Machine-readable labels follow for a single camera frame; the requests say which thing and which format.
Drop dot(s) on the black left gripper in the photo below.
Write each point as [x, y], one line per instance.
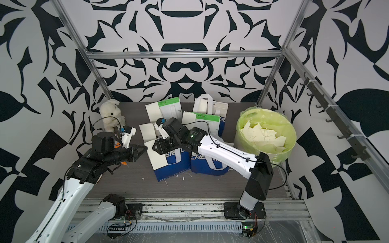
[134, 149]

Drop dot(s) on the green white bag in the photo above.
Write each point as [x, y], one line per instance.
[171, 108]
[209, 123]

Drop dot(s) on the blue white front right bag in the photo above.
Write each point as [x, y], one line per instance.
[201, 164]

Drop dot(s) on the white blue back right bag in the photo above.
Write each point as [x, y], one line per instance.
[206, 105]

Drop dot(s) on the aluminium frame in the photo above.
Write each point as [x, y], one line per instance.
[377, 163]

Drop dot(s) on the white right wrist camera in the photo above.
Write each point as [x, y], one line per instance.
[158, 125]

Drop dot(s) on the green white back left bag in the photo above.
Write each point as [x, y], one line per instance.
[171, 108]

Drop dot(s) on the torn paper pieces in bin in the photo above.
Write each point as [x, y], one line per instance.
[263, 139]

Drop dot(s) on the white receipt on left bag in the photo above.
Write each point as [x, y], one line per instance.
[158, 161]

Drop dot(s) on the white plush rabbit toy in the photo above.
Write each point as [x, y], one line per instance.
[111, 114]

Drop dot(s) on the green plastic bin liner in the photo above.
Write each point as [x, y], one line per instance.
[269, 120]

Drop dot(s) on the black wall hook rail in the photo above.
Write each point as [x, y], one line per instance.
[337, 117]

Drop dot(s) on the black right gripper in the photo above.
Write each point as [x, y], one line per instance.
[159, 146]

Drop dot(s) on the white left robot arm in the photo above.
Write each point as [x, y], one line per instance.
[107, 150]

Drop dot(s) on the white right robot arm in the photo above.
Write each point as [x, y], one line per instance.
[257, 169]

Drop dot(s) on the orange plush monster toy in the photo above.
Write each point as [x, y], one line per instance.
[120, 155]

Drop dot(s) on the blue white front left bag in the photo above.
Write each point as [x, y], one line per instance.
[178, 161]

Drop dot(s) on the white receipt on back bag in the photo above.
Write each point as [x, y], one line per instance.
[153, 112]

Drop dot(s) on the green white middle bag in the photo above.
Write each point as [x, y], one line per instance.
[209, 123]

